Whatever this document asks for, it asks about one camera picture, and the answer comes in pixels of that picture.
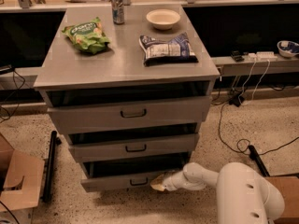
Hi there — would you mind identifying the grey bottom drawer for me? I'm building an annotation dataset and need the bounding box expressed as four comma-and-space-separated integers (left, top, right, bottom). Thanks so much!
81, 152, 191, 192

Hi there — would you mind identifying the grey drawer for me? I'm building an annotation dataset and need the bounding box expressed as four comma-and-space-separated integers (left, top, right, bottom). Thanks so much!
81, 152, 191, 192
49, 96, 210, 134
69, 133, 199, 162

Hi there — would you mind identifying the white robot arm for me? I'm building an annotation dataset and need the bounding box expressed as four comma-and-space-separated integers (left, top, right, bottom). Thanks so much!
150, 162, 285, 224

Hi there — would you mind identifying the grey middle drawer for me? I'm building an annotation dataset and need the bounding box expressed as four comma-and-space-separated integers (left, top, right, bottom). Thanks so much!
69, 133, 199, 162

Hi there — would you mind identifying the grey top drawer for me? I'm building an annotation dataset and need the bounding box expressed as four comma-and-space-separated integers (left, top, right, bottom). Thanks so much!
49, 96, 210, 134

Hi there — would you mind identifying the grey drawer cabinet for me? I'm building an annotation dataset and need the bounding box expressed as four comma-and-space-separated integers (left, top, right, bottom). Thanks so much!
33, 4, 221, 179

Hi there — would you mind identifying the black bar right floor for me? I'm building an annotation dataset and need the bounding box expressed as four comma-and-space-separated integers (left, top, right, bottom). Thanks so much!
249, 145, 269, 177

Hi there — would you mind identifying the black bar floor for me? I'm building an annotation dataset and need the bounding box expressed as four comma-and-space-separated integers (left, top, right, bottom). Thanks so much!
249, 145, 269, 177
42, 131, 61, 203

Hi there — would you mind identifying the black bar left floor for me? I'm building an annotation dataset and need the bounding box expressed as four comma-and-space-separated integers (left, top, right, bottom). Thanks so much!
42, 131, 61, 203

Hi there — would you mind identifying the black power adapter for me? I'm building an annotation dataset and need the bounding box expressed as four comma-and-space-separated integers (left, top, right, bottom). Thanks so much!
229, 94, 245, 107

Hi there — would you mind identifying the right cardboard box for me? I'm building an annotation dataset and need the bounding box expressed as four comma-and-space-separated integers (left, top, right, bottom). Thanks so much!
266, 176, 299, 224

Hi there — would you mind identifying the cardboard box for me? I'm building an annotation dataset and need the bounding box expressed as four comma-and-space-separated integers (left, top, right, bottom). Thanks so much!
0, 134, 44, 211
266, 176, 299, 224

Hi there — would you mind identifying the blue white snack bag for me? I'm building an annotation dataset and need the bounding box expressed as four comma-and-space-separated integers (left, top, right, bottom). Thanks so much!
139, 33, 198, 66

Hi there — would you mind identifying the left cardboard box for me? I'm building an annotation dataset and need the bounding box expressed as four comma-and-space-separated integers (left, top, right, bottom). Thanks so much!
0, 134, 44, 211

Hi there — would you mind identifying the black phone on ledge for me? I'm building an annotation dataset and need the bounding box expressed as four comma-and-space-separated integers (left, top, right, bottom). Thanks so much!
231, 50, 244, 63

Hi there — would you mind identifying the green chip bag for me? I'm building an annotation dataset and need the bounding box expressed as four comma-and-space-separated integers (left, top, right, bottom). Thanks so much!
62, 17, 110, 54

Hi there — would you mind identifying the white power strip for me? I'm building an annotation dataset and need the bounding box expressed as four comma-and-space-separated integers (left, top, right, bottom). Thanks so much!
248, 51, 278, 61

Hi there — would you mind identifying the white empty bowl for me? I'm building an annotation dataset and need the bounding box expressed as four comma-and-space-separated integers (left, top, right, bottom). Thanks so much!
146, 9, 180, 30

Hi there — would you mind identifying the blue patterned bowl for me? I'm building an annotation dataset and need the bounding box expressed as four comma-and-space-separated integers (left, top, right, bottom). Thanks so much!
277, 40, 299, 58

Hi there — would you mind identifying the silver soda can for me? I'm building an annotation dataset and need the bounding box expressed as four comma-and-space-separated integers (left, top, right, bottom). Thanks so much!
110, 0, 124, 24

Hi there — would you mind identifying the black floor cable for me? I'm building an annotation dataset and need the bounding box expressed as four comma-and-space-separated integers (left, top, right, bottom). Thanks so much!
217, 101, 299, 157

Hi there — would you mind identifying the white charging cable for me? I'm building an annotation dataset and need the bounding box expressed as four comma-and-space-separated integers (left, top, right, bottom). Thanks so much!
239, 58, 271, 105

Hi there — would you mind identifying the black cables left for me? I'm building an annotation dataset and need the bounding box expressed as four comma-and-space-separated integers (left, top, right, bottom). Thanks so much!
0, 68, 27, 124

